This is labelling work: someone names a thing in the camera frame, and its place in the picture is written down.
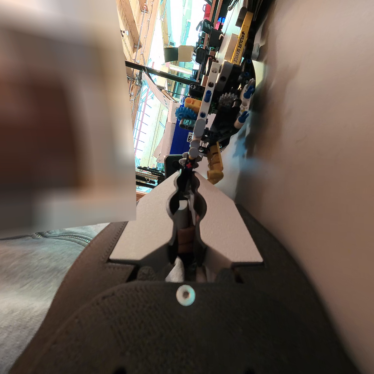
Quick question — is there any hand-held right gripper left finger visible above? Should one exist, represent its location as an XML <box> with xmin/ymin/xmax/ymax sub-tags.
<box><xmin>109</xmin><ymin>172</ymin><xmax>179</xmax><ymax>261</ymax></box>

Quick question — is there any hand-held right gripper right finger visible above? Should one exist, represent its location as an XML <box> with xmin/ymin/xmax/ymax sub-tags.
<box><xmin>193</xmin><ymin>172</ymin><xmax>264</xmax><ymax>267</ymax></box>

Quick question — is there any multicoloured lego technic model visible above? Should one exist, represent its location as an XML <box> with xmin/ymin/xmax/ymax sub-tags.
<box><xmin>174</xmin><ymin>58</ymin><xmax>258</xmax><ymax>202</ymax></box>

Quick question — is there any black smartphone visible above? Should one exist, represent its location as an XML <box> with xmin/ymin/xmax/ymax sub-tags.
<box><xmin>164</xmin><ymin>155</ymin><xmax>185</xmax><ymax>179</ymax></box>

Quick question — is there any blue box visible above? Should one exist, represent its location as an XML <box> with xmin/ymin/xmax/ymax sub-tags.
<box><xmin>166</xmin><ymin>121</ymin><xmax>195</xmax><ymax>159</ymax></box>

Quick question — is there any grey hooded sweatshirt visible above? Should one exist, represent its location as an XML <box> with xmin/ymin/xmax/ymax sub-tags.
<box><xmin>0</xmin><ymin>223</ymin><xmax>110</xmax><ymax>374</ymax></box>

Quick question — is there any white cardboard sheet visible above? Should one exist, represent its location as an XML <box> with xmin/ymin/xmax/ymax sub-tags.
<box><xmin>140</xmin><ymin>71</ymin><xmax>179</xmax><ymax>110</ymax></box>

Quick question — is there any black metal beam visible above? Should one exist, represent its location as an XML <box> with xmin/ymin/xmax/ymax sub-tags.
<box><xmin>125</xmin><ymin>60</ymin><xmax>205</xmax><ymax>83</ymax></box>

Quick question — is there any pale wooden block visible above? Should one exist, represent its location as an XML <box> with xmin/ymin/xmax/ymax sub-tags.
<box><xmin>223</xmin><ymin>33</ymin><xmax>240</xmax><ymax>64</ymax></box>

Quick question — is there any yellow printed strip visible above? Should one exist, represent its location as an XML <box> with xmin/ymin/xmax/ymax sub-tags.
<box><xmin>230</xmin><ymin>12</ymin><xmax>253</xmax><ymax>65</ymax></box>

